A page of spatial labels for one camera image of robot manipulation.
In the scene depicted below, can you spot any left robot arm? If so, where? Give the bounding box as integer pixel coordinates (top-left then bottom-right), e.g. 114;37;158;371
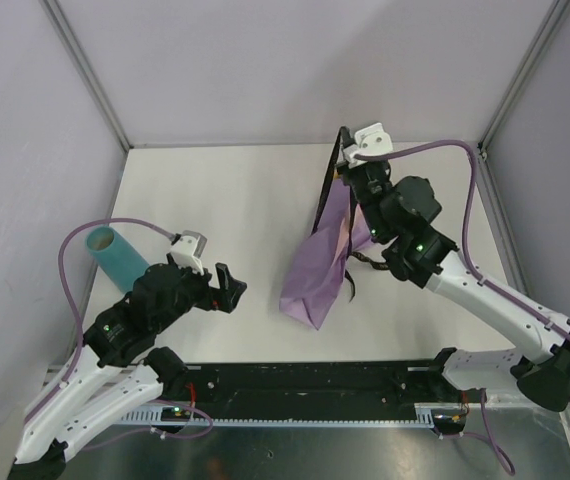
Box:
0;263;247;479

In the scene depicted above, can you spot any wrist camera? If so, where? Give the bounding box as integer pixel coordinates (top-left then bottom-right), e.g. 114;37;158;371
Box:
341;122;393;168
169;230;207;275

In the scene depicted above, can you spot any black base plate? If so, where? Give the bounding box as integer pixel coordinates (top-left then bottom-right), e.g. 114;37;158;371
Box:
174;359;462;414

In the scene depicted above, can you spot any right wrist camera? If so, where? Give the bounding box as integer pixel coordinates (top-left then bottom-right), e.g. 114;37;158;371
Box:
341;122;393;168

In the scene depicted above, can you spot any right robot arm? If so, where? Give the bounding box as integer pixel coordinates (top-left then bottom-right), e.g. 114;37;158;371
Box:
337;162;570;412

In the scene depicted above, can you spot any slotted cable duct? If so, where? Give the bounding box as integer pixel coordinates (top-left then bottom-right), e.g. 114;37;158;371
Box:
114;402;468;429

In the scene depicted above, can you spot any purple wrapping paper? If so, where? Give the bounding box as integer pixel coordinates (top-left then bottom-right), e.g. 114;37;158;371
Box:
279;180;373;330

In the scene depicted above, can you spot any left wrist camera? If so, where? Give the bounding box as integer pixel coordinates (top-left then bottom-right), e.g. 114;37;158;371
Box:
169;230;207;275

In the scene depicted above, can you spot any teal cylindrical vase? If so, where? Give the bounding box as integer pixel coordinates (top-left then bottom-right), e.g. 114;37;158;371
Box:
85;226;149;294

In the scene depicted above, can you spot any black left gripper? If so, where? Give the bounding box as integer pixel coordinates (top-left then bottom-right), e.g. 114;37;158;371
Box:
153;252;246;333

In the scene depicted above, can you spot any pink wrapping paper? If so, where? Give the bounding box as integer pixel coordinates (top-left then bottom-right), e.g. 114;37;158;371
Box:
334;207;370;261

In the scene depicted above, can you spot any black ribbon gold lettering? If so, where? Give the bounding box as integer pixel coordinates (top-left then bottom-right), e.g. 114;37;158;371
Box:
302;127;389;309

